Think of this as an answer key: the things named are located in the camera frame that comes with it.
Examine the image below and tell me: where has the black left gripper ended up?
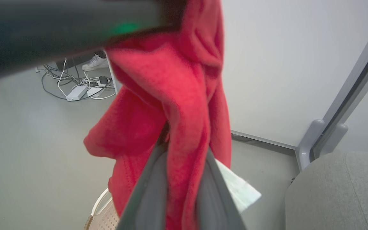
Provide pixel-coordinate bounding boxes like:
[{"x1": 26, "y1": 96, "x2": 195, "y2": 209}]
[{"x1": 0, "y1": 0, "x2": 114, "y2": 85}]

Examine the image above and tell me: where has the white power adapter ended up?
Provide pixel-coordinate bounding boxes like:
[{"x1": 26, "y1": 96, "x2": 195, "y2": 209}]
[{"x1": 87, "y1": 87, "x2": 105, "y2": 97}]

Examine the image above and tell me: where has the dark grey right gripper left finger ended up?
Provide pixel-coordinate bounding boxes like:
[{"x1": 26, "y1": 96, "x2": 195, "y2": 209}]
[{"x1": 117, "y1": 144, "x2": 169, "y2": 230}]

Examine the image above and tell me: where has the white cloth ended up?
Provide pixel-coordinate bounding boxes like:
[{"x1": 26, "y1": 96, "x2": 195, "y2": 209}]
[{"x1": 215, "y1": 159, "x2": 262, "y2": 213}]

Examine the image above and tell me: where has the cream perforated laundry basket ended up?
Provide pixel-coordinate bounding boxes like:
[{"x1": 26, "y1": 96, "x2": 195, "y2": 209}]
[{"x1": 83, "y1": 188, "x2": 120, "y2": 230}]

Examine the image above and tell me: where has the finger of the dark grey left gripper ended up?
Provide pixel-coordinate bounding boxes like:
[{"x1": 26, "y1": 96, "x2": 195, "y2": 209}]
[{"x1": 114, "y1": 0, "x2": 165, "y2": 41}]

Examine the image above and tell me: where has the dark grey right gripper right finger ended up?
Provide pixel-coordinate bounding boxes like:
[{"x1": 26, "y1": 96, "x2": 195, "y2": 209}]
[{"x1": 197, "y1": 148, "x2": 247, "y2": 230}]

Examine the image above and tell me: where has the grey partition foot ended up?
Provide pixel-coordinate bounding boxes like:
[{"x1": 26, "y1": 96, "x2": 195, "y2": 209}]
[
  {"x1": 295, "y1": 119, "x2": 326, "y2": 170},
  {"x1": 313, "y1": 124, "x2": 349, "y2": 157}
]

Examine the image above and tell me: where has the white sneaker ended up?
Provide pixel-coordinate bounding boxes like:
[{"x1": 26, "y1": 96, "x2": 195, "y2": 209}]
[{"x1": 81, "y1": 54, "x2": 109, "y2": 72}]

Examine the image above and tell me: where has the red fleece garment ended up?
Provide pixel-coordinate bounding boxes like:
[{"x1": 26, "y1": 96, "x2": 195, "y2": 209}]
[{"x1": 83, "y1": 0, "x2": 232, "y2": 230}]

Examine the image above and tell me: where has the grey fabric sofa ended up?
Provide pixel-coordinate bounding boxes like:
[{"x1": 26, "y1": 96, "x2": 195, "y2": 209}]
[{"x1": 285, "y1": 150, "x2": 368, "y2": 230}]

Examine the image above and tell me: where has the wide white partition panel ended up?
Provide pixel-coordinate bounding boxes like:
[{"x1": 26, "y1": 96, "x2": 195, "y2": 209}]
[{"x1": 221, "y1": 0, "x2": 368, "y2": 150}]

